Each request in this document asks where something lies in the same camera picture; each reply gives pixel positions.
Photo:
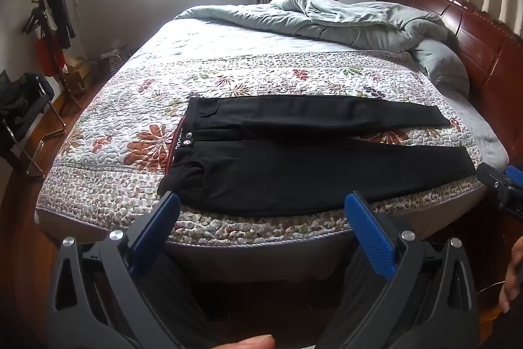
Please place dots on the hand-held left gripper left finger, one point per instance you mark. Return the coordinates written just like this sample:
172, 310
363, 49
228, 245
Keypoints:
157, 228

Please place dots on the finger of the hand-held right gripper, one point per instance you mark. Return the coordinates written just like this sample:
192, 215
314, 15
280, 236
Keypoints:
498, 189
515, 172

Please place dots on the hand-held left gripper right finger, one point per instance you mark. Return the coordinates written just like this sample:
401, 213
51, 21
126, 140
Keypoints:
369, 234

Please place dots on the black pants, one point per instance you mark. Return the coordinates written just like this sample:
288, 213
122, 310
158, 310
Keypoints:
286, 177

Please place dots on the person's right hand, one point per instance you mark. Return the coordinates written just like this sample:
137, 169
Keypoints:
512, 279

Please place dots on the person's left hand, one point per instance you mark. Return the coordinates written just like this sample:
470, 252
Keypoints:
249, 343

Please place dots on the person's right leg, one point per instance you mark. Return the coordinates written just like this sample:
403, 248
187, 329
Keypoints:
355, 304

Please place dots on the person's leg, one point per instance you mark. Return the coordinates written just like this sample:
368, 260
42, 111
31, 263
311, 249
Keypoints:
184, 300
355, 304

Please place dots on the person's left leg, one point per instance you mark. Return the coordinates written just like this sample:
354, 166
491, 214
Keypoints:
184, 300

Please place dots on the floral quilted bedspread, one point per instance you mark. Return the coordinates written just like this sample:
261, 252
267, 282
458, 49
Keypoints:
122, 120

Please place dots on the grey pillow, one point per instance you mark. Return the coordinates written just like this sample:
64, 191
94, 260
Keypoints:
443, 65

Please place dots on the dark wooden headboard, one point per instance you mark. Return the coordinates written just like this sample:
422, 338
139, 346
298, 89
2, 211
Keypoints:
482, 34

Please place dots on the woven basket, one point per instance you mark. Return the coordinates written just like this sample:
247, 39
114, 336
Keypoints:
114, 60

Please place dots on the cardboard box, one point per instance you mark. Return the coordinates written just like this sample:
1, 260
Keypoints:
77, 73

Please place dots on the red hanging garment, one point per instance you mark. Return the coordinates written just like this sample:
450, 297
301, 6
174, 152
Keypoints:
51, 54

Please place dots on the grey duvet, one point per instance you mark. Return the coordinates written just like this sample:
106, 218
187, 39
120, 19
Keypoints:
351, 18

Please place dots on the black hanging garment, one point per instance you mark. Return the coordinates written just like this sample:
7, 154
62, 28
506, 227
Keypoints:
59, 13

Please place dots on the black metal frame chair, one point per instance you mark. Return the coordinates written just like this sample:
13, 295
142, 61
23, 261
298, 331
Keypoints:
22, 103

